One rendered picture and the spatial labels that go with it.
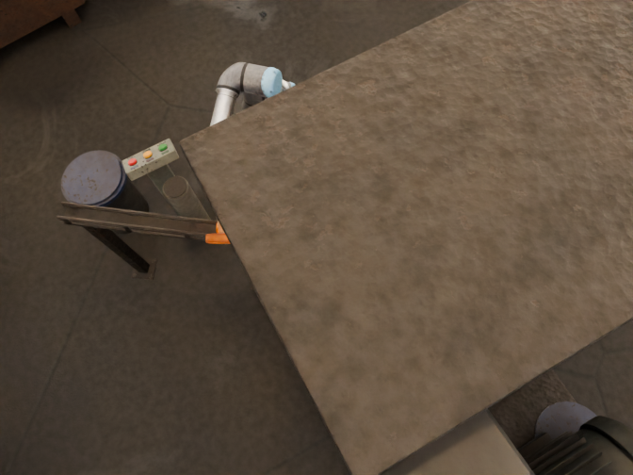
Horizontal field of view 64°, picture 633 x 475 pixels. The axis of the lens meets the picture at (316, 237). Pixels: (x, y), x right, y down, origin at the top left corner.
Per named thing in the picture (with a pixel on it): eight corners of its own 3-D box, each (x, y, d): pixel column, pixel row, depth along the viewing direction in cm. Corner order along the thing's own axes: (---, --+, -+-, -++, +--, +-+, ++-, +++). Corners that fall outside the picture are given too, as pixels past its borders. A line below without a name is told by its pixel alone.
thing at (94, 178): (163, 222, 284) (134, 188, 244) (110, 249, 280) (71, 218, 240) (142, 178, 295) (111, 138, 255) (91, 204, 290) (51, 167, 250)
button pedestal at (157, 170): (211, 211, 285) (177, 155, 227) (171, 231, 282) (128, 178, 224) (200, 189, 290) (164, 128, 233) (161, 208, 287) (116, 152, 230)
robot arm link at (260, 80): (269, 79, 255) (243, 59, 202) (299, 85, 254) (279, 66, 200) (266, 103, 257) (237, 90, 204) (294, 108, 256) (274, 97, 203)
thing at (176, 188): (218, 233, 280) (191, 190, 231) (198, 243, 278) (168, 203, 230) (209, 216, 284) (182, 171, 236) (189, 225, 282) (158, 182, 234)
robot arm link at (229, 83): (218, 53, 204) (190, 170, 201) (244, 57, 203) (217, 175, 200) (225, 64, 215) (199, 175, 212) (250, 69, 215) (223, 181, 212)
